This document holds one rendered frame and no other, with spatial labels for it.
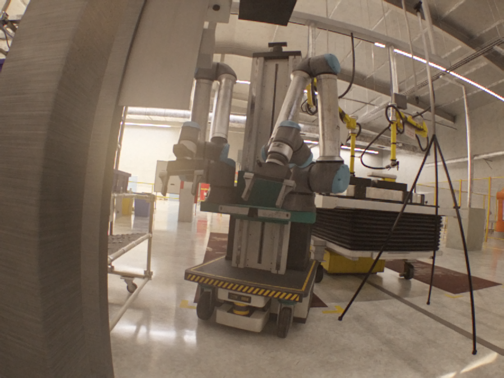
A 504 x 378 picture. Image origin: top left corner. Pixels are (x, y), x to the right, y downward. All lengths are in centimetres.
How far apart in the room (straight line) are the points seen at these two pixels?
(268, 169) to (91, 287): 70
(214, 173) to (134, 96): 98
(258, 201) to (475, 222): 625
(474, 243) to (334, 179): 627
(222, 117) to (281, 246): 83
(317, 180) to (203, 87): 83
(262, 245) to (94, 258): 125
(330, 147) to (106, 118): 105
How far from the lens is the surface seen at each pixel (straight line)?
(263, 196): 165
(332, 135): 140
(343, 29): 423
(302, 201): 144
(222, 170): 159
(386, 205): 239
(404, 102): 409
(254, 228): 175
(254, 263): 178
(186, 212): 770
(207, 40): 74
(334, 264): 313
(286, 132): 107
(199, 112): 162
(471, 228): 721
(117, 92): 70
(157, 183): 1090
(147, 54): 74
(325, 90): 145
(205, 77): 166
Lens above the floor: 75
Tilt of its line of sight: 2 degrees up
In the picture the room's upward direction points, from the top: 5 degrees clockwise
